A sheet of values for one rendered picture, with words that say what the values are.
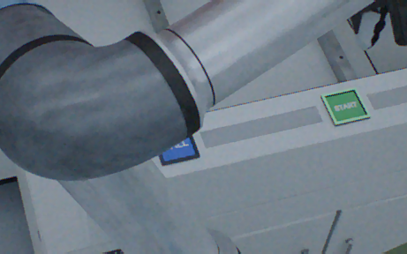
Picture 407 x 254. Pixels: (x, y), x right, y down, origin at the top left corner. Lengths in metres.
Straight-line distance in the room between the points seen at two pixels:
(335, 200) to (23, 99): 0.84
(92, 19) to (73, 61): 0.88
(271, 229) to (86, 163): 0.79
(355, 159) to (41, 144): 0.75
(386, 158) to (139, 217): 0.59
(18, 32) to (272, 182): 0.65
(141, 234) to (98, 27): 0.71
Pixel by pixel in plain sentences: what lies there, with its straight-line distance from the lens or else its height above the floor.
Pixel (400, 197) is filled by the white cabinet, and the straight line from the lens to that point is 1.53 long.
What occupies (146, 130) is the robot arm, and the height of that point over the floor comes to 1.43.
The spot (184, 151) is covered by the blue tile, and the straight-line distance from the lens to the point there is 1.23.
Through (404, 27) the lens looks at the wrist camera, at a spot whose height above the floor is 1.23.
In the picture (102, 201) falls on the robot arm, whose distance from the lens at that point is 0.87.
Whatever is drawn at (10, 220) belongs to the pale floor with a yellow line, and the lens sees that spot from 2.29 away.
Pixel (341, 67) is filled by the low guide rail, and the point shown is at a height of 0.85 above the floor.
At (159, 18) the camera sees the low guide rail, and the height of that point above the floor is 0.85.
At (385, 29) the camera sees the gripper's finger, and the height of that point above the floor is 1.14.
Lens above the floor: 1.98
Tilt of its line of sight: 55 degrees down
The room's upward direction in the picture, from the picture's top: 6 degrees clockwise
